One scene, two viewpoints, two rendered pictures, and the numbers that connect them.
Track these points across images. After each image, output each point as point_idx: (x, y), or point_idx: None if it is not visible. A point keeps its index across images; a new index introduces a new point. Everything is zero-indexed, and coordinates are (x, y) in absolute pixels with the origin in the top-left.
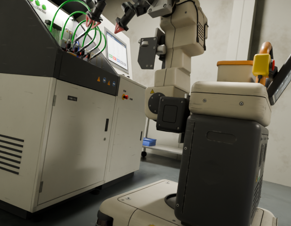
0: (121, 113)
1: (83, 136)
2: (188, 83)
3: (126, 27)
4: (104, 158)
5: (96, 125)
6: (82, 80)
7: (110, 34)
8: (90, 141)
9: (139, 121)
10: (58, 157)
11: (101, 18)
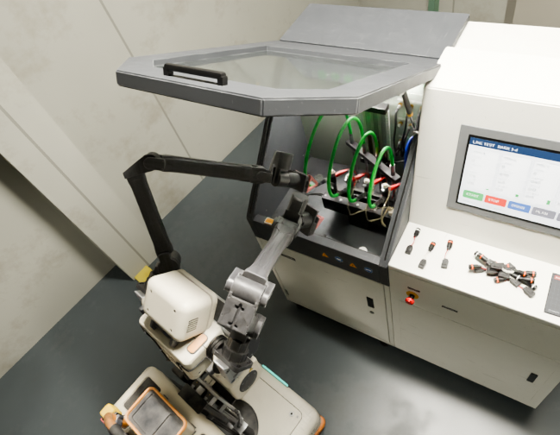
0: (413, 310)
1: (324, 289)
2: (217, 377)
3: (302, 231)
4: (380, 327)
5: (343, 292)
6: (293, 247)
7: (493, 141)
8: (339, 299)
9: (514, 355)
10: (296, 286)
11: (299, 189)
